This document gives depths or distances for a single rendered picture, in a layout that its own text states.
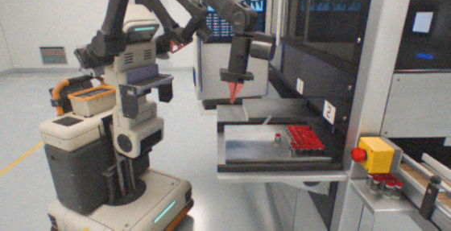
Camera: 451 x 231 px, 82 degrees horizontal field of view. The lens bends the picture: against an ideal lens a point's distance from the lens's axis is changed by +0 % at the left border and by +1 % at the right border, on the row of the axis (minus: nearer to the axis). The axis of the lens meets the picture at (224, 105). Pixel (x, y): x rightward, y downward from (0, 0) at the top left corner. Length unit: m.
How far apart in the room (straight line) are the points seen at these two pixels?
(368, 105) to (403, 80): 0.11
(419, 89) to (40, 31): 7.17
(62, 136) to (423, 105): 1.46
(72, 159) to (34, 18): 6.07
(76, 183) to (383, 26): 1.50
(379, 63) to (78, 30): 6.61
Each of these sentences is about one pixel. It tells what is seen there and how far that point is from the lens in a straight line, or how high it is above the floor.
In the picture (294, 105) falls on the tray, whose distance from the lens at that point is 1.44.
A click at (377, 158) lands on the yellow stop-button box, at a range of 0.77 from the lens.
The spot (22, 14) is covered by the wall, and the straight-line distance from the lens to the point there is 7.55.
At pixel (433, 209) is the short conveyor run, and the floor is 0.92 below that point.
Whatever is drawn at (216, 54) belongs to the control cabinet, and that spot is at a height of 1.10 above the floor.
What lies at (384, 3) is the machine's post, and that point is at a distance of 0.76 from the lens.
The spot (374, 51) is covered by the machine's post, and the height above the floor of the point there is 1.26.
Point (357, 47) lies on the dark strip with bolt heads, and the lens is 0.84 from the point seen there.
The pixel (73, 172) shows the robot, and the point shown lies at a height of 0.57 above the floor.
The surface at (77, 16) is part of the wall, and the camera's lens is 6.94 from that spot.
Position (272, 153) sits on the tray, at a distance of 0.95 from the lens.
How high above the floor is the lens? 1.36
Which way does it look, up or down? 20 degrees down
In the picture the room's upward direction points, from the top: straight up
